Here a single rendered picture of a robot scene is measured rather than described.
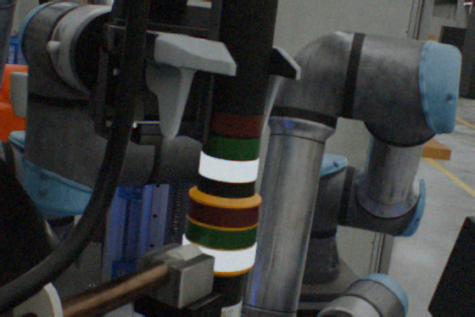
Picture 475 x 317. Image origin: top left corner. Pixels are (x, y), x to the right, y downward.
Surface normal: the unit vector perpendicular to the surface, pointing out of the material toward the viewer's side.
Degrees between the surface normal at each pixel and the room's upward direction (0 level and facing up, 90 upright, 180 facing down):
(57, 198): 92
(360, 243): 90
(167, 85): 90
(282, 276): 74
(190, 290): 90
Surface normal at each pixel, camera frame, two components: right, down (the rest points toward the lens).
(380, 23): 0.41, 0.21
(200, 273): 0.86, 0.20
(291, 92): -0.45, -0.19
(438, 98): -0.18, 0.33
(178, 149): 0.58, 0.02
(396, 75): -0.17, -0.05
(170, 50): -0.65, 0.05
